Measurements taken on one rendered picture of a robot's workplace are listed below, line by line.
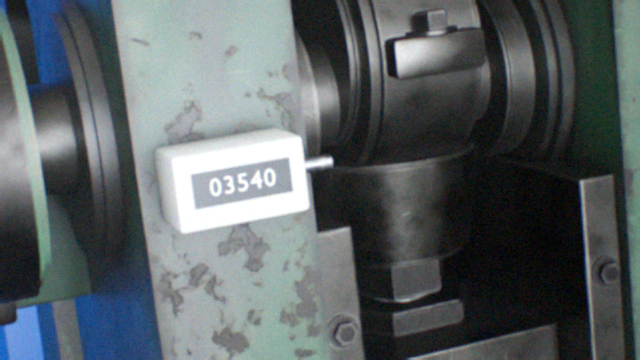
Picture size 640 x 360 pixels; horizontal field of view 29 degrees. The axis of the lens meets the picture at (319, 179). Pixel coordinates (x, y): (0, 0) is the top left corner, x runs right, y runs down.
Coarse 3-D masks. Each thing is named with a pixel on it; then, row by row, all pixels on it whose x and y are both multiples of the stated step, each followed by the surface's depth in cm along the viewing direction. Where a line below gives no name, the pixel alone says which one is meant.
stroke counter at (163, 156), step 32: (160, 160) 64; (192, 160) 62; (224, 160) 62; (256, 160) 63; (288, 160) 63; (320, 160) 66; (160, 192) 65; (192, 192) 62; (224, 192) 63; (256, 192) 63; (288, 192) 64; (192, 224) 62; (224, 224) 63
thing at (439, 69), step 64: (384, 0) 74; (448, 0) 75; (384, 64) 74; (448, 64) 73; (384, 128) 76; (448, 128) 78; (320, 192) 81; (384, 192) 79; (448, 192) 80; (384, 256) 80
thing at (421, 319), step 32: (448, 288) 86; (480, 288) 90; (384, 320) 82; (416, 320) 82; (448, 320) 83; (480, 320) 83; (512, 320) 82; (544, 320) 82; (384, 352) 79; (416, 352) 78; (448, 352) 78; (480, 352) 79; (512, 352) 80; (544, 352) 81
